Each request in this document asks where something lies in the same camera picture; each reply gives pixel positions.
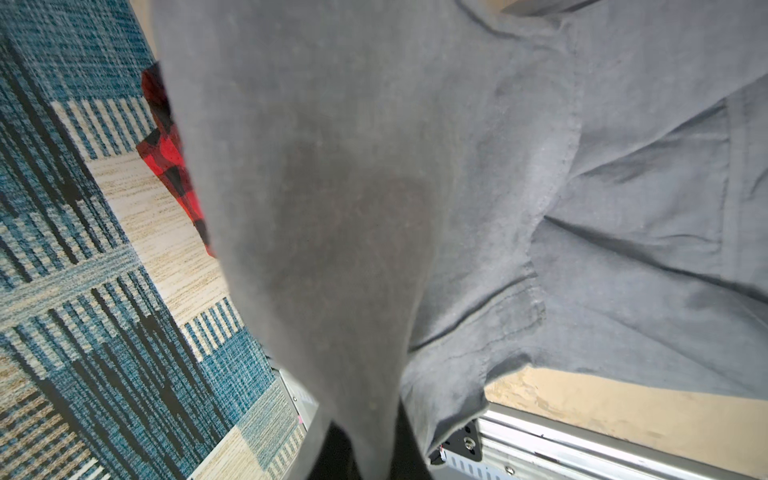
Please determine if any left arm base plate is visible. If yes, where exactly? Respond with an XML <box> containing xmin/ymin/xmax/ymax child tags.
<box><xmin>428</xmin><ymin>420</ymin><xmax>482</xmax><ymax>466</ymax></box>

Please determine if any grey long sleeve shirt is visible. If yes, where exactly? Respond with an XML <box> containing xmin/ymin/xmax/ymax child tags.
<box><xmin>152</xmin><ymin>1</ymin><xmax>767</xmax><ymax>479</ymax></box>

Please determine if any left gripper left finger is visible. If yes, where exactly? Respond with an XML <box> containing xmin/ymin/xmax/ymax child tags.
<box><xmin>307</xmin><ymin>423</ymin><xmax>360</xmax><ymax>480</ymax></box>

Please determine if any red black plaid folded shirt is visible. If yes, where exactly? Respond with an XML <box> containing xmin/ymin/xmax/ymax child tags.
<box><xmin>136</xmin><ymin>62</ymin><xmax>216</xmax><ymax>258</ymax></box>

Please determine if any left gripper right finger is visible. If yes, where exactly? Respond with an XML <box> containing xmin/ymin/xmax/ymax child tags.
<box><xmin>389</xmin><ymin>407</ymin><xmax>432</xmax><ymax>480</ymax></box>

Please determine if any aluminium front rail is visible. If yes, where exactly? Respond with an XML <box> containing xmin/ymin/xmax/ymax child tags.
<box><xmin>425</xmin><ymin>367</ymin><xmax>767</xmax><ymax>479</ymax></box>

